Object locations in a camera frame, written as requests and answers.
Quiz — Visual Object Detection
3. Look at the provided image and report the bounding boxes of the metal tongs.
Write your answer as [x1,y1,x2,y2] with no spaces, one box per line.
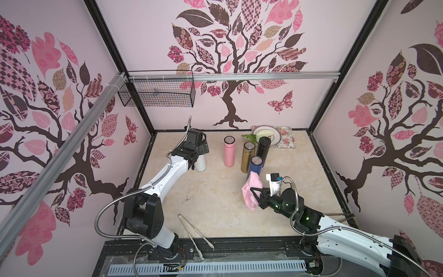
[178,214,215,261]

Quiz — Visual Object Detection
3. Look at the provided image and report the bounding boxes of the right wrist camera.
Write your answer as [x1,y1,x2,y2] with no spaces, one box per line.
[266,173,283,196]

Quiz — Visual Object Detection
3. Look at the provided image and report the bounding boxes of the toy napa cabbage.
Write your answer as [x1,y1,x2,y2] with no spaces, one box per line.
[256,129,275,140]

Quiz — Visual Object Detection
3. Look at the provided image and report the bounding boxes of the gold thermos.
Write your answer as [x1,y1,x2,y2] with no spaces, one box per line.
[241,142,256,173]

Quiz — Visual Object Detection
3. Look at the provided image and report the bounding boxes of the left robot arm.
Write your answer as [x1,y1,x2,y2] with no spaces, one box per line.
[123,128,209,249]

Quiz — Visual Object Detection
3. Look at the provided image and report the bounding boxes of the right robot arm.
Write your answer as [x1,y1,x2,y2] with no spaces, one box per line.
[250,188,430,277]

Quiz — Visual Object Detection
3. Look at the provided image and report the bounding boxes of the black wire basket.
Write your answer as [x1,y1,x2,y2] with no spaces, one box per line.
[118,69,196,108]

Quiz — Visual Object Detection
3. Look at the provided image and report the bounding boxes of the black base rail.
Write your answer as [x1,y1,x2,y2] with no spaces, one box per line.
[91,234,392,277]

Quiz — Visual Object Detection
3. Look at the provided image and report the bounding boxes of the horizontal aluminium back bar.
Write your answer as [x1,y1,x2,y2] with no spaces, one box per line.
[129,71,340,81]

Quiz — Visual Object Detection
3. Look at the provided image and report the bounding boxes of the white slotted cable duct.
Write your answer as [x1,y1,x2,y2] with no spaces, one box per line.
[107,260,308,277]

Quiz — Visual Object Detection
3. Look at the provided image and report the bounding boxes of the white round plate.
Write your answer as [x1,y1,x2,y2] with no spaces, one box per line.
[252,125,282,146]

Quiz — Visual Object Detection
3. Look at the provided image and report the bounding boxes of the pink towel cloth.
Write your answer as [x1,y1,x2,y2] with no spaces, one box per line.
[242,172,263,212]

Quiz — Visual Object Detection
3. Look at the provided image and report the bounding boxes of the floral rectangular tray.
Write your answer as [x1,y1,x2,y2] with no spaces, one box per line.
[251,125,296,149]

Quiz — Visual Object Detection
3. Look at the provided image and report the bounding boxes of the blue thermos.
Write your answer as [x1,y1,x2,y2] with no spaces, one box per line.
[247,156,264,179]

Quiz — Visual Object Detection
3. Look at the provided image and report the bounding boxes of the diagonal aluminium left bar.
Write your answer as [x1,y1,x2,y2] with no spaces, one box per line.
[1,72,127,257]

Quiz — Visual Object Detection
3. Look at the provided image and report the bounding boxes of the white thermos black lid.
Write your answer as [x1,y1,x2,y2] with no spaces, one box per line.
[195,155,207,172]

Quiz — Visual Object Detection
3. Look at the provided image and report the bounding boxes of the pink thermos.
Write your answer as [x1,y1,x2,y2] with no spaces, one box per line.
[223,136,235,167]

